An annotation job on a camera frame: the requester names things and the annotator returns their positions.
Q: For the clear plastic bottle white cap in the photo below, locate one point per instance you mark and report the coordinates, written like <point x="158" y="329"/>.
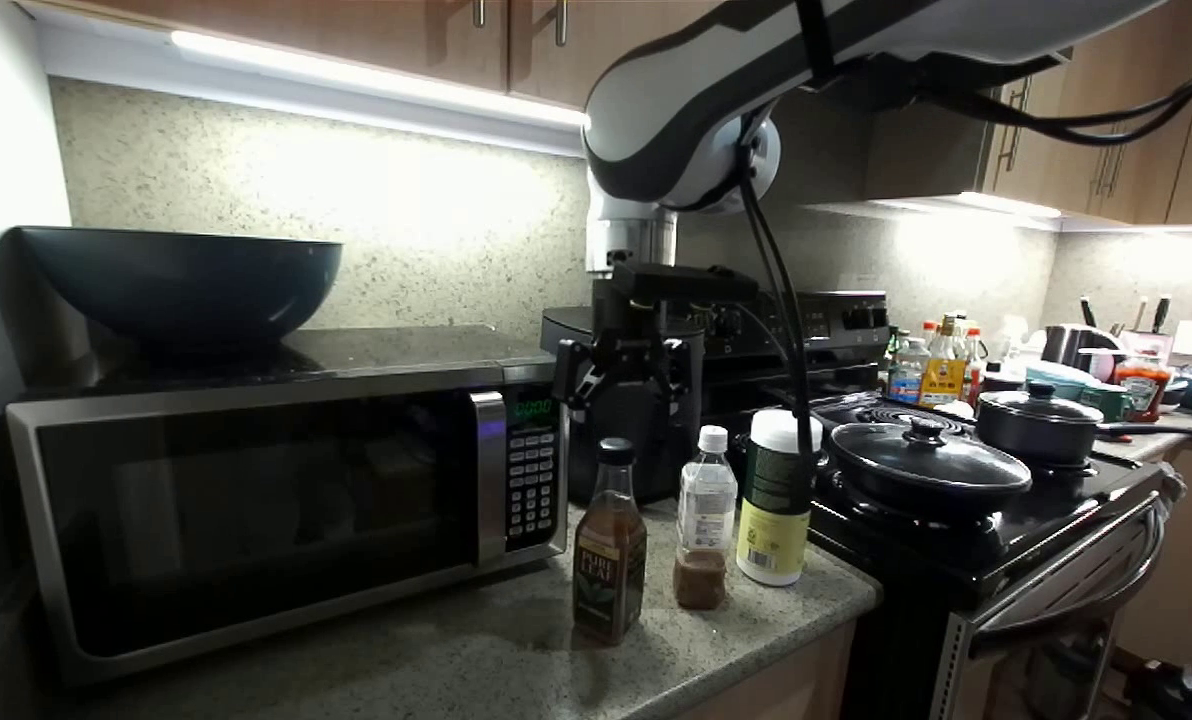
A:
<point x="706" y="522"/>

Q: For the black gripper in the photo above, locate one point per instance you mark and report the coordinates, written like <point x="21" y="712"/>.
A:
<point x="631" y="340"/>

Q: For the red lidded jar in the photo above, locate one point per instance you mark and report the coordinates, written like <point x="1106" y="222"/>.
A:
<point x="1143" y="391"/>

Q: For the green yellow canister white lid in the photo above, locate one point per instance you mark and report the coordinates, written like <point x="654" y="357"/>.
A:
<point x="777" y="499"/>

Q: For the stainless steel microwave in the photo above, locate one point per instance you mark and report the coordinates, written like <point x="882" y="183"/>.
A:
<point x="182" y="511"/>

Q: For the brown square oil bottle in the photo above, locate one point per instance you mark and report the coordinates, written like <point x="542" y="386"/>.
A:
<point x="611" y="550"/>

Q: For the black pot with lid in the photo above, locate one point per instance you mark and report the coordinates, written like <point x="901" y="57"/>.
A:
<point x="1039" y="427"/>

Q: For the glass lid frying pan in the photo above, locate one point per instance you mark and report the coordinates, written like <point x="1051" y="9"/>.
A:
<point x="927" y="469"/>

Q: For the dark blue bowl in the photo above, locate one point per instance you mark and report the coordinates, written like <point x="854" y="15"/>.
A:
<point x="186" y="295"/>

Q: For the yellow label bottle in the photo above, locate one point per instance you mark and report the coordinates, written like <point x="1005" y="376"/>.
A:
<point x="943" y="366"/>

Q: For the black kitchen stove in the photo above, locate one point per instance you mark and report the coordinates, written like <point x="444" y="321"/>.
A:
<point x="1043" y="575"/>

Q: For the wooden upper cabinet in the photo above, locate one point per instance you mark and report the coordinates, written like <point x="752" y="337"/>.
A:
<point x="526" y="50"/>

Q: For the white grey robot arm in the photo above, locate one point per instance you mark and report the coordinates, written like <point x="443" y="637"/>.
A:
<point x="686" y="122"/>

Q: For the under cabinet light strip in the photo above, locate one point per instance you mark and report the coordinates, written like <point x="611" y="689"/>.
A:
<point x="371" y="80"/>

